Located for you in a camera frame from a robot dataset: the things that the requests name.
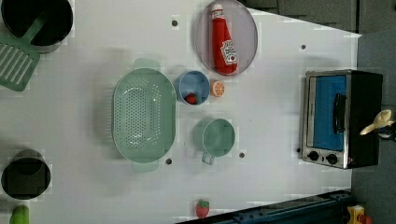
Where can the red plush ketchup bottle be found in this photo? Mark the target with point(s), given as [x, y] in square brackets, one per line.
[224, 52]

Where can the blue small bowl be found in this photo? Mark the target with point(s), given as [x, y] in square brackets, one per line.
[192, 82]

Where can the black cup lower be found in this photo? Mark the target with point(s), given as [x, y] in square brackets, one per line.
[27, 176]

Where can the black pot upper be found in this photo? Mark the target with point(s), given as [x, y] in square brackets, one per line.
[44, 24]

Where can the red plush strawberry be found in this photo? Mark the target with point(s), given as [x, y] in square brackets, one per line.
[202, 209]

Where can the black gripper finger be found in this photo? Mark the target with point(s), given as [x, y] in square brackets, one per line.
[387, 132]

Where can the green perforated colander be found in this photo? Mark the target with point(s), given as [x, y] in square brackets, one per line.
[144, 115]

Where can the green toy vegetable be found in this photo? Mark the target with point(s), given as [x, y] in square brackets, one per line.
[20, 215]

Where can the green slotted spatula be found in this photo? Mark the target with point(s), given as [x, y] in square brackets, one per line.
[19, 58]

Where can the small strawberry in bowl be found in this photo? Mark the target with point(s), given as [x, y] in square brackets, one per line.
[191, 99]

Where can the orange slice toy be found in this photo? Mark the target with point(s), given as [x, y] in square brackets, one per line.
[217, 88]

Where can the green cup with handle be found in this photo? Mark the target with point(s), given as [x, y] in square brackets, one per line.
[214, 137]

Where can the yellow plush peeled banana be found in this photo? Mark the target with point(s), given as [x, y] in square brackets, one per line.
[381, 120]

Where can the grey round plate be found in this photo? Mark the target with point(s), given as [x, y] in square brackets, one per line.
[242, 29]

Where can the blue metal frame rail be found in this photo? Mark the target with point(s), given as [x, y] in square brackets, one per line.
[326, 208]

